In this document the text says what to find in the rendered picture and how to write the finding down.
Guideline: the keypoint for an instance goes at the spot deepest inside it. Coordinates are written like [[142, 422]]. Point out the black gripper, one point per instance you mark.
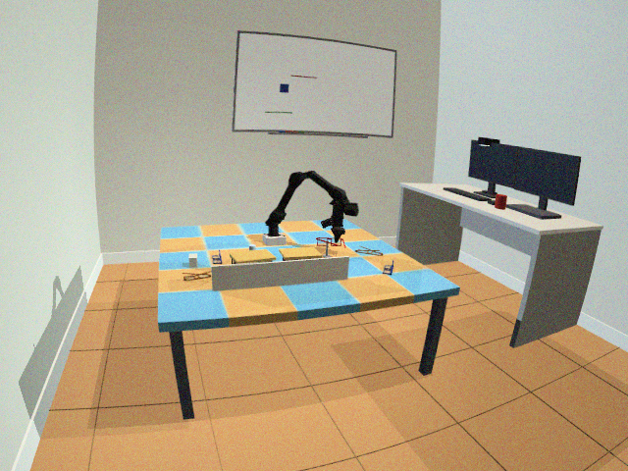
[[338, 229]]

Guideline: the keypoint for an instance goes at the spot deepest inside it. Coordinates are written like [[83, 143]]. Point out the white rectangular panel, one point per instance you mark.
[[281, 273]]

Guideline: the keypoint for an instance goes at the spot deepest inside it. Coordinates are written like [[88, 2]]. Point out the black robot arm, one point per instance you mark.
[[340, 203]]

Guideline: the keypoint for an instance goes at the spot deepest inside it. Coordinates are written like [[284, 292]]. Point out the brown glasses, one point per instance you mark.
[[201, 276]]

